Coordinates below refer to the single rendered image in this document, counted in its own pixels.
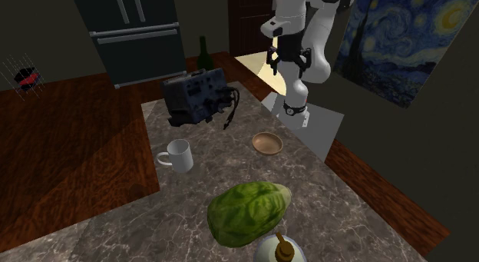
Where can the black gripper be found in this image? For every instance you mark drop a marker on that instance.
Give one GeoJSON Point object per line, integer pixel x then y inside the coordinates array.
{"type": "Point", "coordinates": [290, 44]}

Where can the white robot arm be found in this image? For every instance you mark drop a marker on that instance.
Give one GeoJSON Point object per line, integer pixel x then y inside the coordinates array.
{"type": "Point", "coordinates": [295, 10]}

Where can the dark brown wooden door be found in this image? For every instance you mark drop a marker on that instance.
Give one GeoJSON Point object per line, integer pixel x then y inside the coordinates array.
{"type": "Point", "coordinates": [247, 25]}

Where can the grey robot stand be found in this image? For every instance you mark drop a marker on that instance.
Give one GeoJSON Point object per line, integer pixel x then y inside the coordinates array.
{"type": "Point", "coordinates": [322, 130]}

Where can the dark green glass bottle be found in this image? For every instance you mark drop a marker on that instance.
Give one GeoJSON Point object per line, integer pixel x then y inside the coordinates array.
{"type": "Point", "coordinates": [205, 57]}

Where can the wooden bowl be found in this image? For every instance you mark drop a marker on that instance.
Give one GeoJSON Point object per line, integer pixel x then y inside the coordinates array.
{"type": "Point", "coordinates": [267, 143]}

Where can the blue swirling night sky painting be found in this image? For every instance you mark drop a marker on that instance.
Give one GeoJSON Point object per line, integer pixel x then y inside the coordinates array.
{"type": "Point", "coordinates": [396, 44]}

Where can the white mug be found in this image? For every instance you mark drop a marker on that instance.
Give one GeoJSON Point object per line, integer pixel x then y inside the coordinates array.
{"type": "Point", "coordinates": [180, 156]}

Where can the green lettuce head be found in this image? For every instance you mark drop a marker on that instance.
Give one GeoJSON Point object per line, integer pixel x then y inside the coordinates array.
{"type": "Point", "coordinates": [247, 212]}

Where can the white bottle with brown stopper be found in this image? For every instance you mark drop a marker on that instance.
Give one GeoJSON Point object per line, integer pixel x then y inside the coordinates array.
{"type": "Point", "coordinates": [282, 250]}

